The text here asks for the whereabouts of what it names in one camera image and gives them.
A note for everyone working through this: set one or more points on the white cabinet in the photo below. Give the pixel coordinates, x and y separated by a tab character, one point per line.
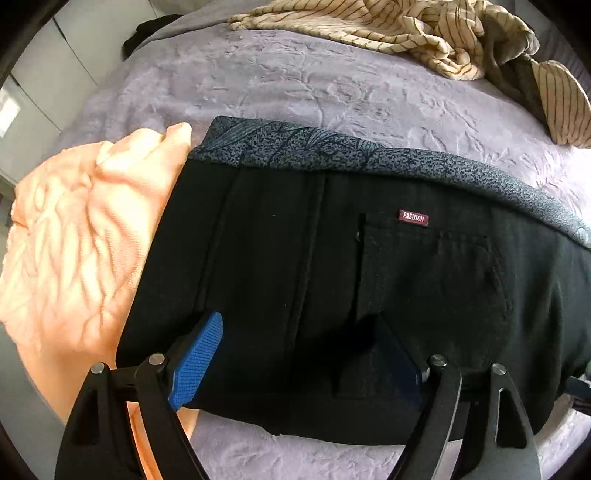
51	78

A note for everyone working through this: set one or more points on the black pants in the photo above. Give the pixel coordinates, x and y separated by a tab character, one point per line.
295	258

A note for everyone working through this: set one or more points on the purple embossed blanket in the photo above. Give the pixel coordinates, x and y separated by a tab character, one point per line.
300	83

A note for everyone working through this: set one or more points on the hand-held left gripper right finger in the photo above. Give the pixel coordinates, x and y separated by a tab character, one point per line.
399	362

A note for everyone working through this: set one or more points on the orange cloth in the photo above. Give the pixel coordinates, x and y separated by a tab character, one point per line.
78	258

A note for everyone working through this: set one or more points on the grey garment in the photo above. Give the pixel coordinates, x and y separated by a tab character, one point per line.
512	74

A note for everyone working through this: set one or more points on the black cloth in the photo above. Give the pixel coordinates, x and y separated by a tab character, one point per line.
147	32

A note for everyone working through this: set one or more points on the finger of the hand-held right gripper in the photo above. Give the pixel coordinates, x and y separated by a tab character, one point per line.
579	385

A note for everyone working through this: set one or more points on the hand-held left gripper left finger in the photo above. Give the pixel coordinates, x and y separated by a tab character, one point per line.
196	357

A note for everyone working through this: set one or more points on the cream striped garment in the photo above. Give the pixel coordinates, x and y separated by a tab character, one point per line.
401	32

